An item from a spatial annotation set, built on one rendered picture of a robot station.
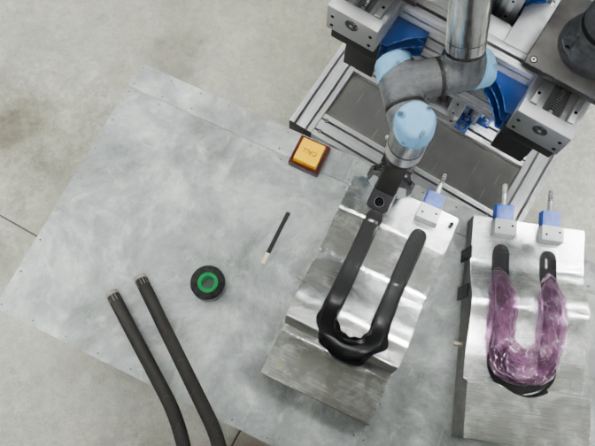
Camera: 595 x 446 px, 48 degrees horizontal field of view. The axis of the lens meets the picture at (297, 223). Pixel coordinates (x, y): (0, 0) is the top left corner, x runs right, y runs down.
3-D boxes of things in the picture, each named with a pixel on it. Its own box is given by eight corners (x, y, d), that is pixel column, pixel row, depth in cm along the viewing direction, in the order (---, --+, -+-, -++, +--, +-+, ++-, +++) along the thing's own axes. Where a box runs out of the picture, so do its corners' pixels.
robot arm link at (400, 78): (424, 61, 134) (438, 111, 131) (369, 72, 133) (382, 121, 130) (432, 40, 126) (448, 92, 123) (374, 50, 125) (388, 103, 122)
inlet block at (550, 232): (536, 192, 162) (544, 185, 157) (557, 196, 162) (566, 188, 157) (533, 245, 158) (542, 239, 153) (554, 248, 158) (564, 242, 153)
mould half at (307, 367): (351, 185, 165) (357, 165, 152) (450, 229, 162) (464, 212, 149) (261, 373, 152) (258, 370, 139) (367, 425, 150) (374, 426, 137)
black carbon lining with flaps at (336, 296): (367, 208, 156) (372, 195, 147) (431, 237, 154) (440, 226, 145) (303, 345, 147) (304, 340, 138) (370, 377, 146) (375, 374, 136)
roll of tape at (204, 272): (186, 278, 158) (184, 275, 155) (217, 262, 159) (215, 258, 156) (201, 308, 156) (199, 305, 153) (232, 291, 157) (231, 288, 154)
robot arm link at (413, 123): (431, 91, 121) (444, 134, 119) (421, 117, 132) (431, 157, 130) (390, 99, 121) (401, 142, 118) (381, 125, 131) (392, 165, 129)
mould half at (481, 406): (467, 221, 163) (480, 208, 152) (575, 236, 162) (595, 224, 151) (451, 436, 149) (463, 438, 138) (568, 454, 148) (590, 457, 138)
